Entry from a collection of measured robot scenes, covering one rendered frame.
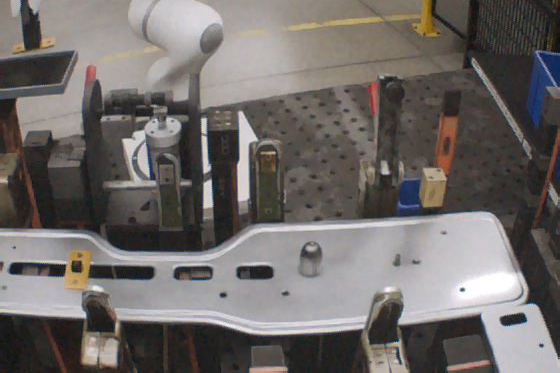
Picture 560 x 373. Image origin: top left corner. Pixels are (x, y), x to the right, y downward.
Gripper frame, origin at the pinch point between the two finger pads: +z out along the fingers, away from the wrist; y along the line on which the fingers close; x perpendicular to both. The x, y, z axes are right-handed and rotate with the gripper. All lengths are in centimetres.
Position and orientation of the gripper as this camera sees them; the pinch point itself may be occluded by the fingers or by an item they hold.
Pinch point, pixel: (32, 34)
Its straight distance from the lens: 119.3
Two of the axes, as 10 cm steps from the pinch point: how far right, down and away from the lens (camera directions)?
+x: 9.7, -1.2, 2.0
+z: -0.1, 8.2, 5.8
